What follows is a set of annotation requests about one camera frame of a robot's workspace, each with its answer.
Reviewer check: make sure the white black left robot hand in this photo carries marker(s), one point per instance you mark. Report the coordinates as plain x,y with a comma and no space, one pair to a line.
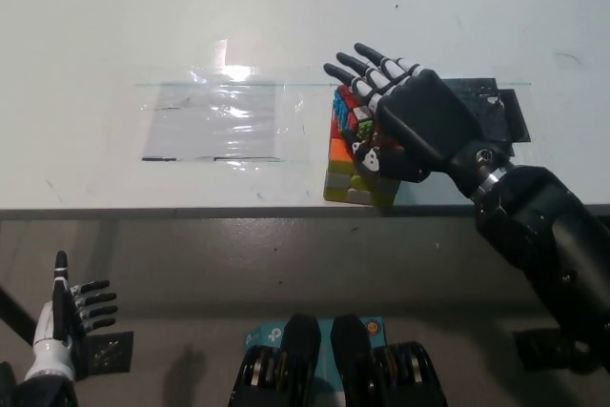
50,331

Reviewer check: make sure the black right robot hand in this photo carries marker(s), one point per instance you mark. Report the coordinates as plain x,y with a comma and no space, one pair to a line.
424,111

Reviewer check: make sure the small multicolour studded puzzle cube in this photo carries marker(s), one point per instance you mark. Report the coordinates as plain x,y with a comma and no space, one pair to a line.
348,107

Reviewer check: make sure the large orange red puzzle cube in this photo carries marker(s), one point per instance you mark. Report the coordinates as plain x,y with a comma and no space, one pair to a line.
340,149

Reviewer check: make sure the black diagonal table leg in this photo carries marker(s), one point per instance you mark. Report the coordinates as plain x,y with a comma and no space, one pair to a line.
14,316

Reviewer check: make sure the black tape patch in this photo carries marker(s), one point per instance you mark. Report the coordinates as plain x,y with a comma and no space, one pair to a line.
481,102

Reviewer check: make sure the black square floor marker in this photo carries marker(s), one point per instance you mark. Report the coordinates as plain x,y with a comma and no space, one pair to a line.
109,353

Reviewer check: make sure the clear plastic covered grey sheet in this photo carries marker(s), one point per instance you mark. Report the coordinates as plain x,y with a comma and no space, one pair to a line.
209,126

